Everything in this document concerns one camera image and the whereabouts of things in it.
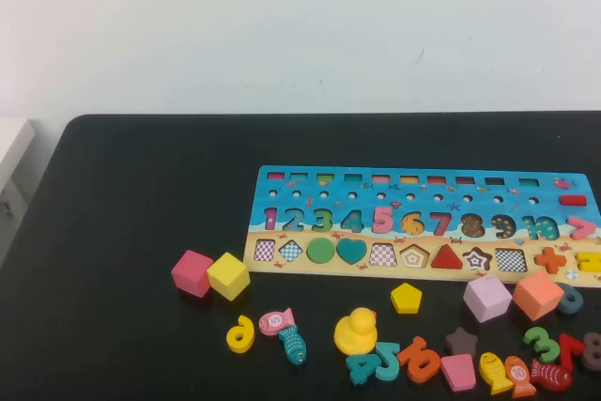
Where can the brown wooden star piece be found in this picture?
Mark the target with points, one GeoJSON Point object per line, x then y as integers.
{"type": "Point", "coordinates": [461, 342]}

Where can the pink wooden cube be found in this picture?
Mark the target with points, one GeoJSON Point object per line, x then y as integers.
{"type": "Point", "coordinates": [190, 274]}

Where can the orange wooden fish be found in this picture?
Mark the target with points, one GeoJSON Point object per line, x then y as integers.
{"type": "Point", "coordinates": [519, 375]}

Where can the pink wooden trapezoid piece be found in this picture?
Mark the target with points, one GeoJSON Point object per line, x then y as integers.
{"type": "Point", "coordinates": [457, 373]}

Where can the yellow wooden equals sign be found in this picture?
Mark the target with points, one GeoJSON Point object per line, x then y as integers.
{"type": "Point", "coordinates": [589, 262]}

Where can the red wooden number seven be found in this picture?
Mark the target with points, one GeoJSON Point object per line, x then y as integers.
{"type": "Point", "coordinates": [570, 344]}

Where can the orange wooden number six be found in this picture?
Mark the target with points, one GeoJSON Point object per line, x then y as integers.
{"type": "Point", "coordinates": [415, 361]}

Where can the teal wooden number four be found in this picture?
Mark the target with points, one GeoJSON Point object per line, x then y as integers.
{"type": "Point", "coordinates": [361, 368]}

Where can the teal wooden number five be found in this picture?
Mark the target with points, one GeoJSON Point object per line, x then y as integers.
{"type": "Point", "coordinates": [389, 363]}

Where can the pink wooden fish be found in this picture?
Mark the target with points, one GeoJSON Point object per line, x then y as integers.
{"type": "Point", "coordinates": [274, 321]}

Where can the yellow wooden fish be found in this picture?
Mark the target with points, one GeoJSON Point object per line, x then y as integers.
{"type": "Point", "coordinates": [493, 370]}

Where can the blue and sand puzzle board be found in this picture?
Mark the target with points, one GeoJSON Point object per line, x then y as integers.
{"type": "Point", "coordinates": [422, 199]}

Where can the green wooden circle piece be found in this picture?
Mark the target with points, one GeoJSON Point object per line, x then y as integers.
{"type": "Point", "coordinates": [320, 251]}

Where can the teal wooden heart piece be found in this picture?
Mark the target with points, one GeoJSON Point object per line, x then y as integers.
{"type": "Point", "coordinates": [352, 251]}

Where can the lilac wooden cube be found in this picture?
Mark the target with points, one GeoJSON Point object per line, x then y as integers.
{"type": "Point", "coordinates": [486, 297]}

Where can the red wooden fish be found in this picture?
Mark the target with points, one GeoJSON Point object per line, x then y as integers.
{"type": "Point", "coordinates": [551, 375]}

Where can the yellow wooden pentagon piece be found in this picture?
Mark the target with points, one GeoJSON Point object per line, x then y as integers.
{"type": "Point", "coordinates": [406, 297]}

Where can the pink wooden number five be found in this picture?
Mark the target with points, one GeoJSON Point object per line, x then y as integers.
{"type": "Point", "coordinates": [382, 227]}

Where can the orange wooden plus sign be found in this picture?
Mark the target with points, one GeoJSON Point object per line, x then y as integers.
{"type": "Point", "coordinates": [550, 260]}

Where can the yellow rubber duck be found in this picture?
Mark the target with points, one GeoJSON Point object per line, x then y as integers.
{"type": "Point", "coordinates": [354, 333]}

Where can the yellow wooden number six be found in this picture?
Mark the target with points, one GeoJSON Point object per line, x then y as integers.
{"type": "Point", "coordinates": [235, 340]}

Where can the yellow wooden cube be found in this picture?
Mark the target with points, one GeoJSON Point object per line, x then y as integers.
{"type": "Point", "coordinates": [228, 276]}

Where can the red wooden minus sign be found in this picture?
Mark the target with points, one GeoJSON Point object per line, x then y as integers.
{"type": "Point", "coordinates": [573, 200]}

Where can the pink wooden greater-than sign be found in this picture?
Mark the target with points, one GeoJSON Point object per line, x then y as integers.
{"type": "Point", "coordinates": [584, 227]}

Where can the grey-blue wooden number zero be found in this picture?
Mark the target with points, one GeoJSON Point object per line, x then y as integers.
{"type": "Point", "coordinates": [578, 300]}

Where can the green wooden number three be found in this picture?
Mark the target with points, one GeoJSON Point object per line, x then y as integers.
{"type": "Point", "coordinates": [547, 347]}

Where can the brown wooden number eight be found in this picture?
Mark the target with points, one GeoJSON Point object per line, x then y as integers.
{"type": "Point", "coordinates": [592, 351]}

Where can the orange wooden cube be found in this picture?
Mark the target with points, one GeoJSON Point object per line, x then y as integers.
{"type": "Point", "coordinates": [537, 295]}

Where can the teal wooden fish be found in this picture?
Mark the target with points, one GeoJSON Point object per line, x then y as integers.
{"type": "Point", "coordinates": [293, 344]}

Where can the red wooden triangle piece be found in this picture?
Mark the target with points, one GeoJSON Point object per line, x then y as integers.
{"type": "Point", "coordinates": [448, 260]}

